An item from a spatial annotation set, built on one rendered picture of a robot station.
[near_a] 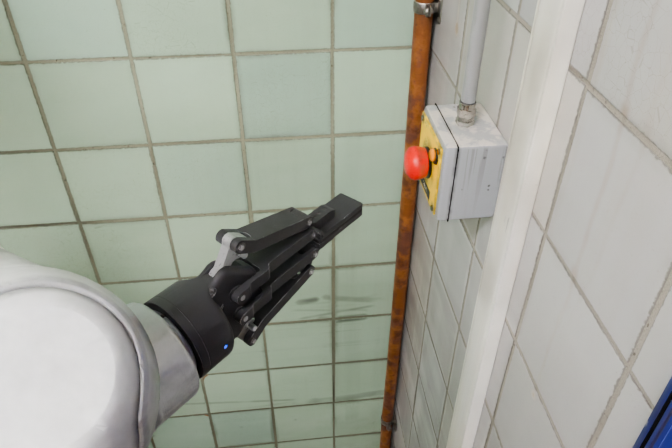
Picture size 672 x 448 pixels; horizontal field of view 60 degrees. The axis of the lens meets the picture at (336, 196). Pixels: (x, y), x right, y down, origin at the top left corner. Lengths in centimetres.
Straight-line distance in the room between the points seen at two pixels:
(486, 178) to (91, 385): 50
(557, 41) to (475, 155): 18
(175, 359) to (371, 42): 62
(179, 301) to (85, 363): 24
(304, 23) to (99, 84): 33
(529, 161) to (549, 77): 8
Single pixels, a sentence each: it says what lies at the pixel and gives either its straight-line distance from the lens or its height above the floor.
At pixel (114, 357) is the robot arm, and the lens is 24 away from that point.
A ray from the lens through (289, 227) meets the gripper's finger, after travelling 52.
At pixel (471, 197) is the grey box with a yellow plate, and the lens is 67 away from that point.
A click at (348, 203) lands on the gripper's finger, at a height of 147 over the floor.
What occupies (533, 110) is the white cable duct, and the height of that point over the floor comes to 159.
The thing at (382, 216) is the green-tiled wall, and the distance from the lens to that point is 111.
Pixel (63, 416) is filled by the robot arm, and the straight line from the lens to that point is 23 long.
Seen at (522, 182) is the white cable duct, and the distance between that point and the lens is 57.
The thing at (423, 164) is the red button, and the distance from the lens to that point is 66.
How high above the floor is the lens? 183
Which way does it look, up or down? 36 degrees down
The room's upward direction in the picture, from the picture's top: straight up
